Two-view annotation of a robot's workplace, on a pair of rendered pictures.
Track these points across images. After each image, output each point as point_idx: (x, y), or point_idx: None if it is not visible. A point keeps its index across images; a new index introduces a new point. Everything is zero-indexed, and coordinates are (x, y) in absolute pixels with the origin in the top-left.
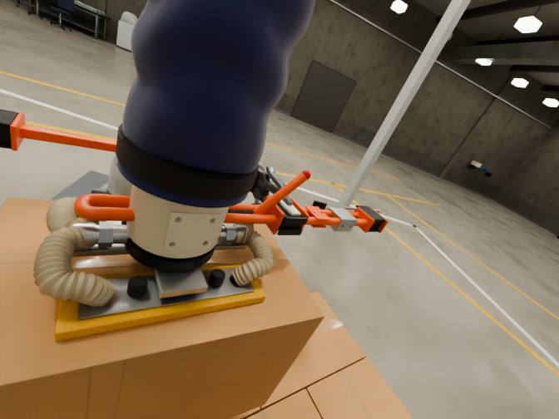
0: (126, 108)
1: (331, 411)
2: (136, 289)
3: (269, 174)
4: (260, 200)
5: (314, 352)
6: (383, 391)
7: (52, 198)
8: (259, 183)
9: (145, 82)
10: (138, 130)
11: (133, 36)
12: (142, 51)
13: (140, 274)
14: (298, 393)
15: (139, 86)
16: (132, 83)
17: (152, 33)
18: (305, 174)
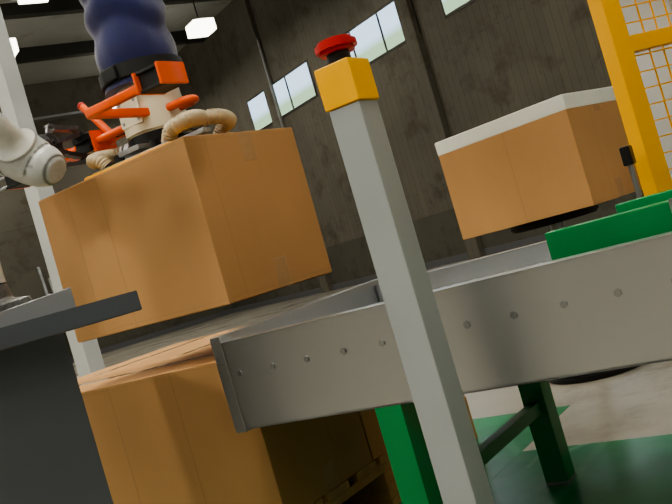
0: (165, 41)
1: (147, 360)
2: None
3: (57, 126)
4: (68, 154)
5: (86, 380)
6: (98, 371)
7: (35, 318)
8: (57, 140)
9: (163, 27)
10: (175, 48)
11: (158, 9)
12: (163, 14)
13: None
14: (145, 363)
15: (162, 30)
16: (150, 32)
17: (164, 7)
18: (84, 103)
